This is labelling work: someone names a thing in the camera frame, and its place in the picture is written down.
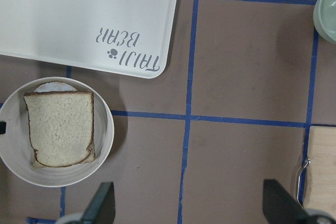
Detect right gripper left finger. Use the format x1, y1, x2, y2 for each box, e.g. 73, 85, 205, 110
81, 182, 116, 223

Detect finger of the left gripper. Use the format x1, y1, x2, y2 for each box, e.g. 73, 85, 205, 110
0, 121, 6, 134

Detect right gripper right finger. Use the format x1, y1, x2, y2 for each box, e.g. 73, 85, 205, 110
262, 179, 314, 224

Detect cream round plate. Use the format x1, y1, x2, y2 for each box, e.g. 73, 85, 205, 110
1, 77, 114, 187

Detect bread slice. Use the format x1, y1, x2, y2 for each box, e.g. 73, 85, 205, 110
32, 142, 96, 168
24, 91, 94, 156

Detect wooden cutting board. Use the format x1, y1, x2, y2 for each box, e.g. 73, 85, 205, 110
297, 126, 335, 215

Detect fried egg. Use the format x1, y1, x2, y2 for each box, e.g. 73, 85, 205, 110
34, 81, 77, 92

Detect cream bear serving tray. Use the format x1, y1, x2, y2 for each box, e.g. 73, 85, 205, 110
1, 0, 176, 79

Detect green bowl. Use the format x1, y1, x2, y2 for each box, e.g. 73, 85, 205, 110
313, 0, 335, 44

